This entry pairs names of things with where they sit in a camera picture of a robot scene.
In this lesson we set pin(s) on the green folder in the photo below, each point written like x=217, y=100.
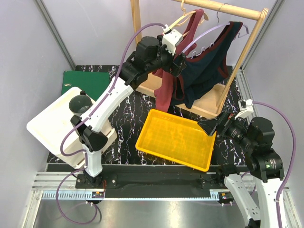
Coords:
x=93, y=83

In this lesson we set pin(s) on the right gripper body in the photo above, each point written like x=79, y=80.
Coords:
x=233, y=129

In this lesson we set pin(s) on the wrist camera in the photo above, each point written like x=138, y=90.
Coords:
x=246, y=108
x=171, y=38

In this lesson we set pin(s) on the yellow plastic tray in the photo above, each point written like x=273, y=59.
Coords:
x=176, y=139

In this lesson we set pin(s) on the lilac plastic hanger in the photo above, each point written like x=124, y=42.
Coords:
x=196, y=52

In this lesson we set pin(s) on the dark grey cup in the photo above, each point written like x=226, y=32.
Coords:
x=79, y=104

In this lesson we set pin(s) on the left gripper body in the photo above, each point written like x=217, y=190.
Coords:
x=166, y=58

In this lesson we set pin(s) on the wooden clothes rack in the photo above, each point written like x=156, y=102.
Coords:
x=211, y=104

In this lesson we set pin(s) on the wooden clothes hanger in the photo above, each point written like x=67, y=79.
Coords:
x=186, y=16

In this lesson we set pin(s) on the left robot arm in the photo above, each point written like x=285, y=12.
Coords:
x=150, y=55

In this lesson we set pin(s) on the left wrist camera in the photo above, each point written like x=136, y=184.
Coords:
x=171, y=38

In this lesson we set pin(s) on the navy tank top maroon trim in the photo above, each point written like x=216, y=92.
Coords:
x=205, y=70

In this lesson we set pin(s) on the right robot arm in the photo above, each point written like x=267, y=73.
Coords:
x=264, y=164

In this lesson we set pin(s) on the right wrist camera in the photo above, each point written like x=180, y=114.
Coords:
x=246, y=108

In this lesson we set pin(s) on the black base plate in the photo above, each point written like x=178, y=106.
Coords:
x=157, y=182

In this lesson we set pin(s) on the white wooden storage box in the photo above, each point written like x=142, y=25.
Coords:
x=78, y=141

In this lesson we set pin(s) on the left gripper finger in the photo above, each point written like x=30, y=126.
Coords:
x=179, y=62
x=174, y=71

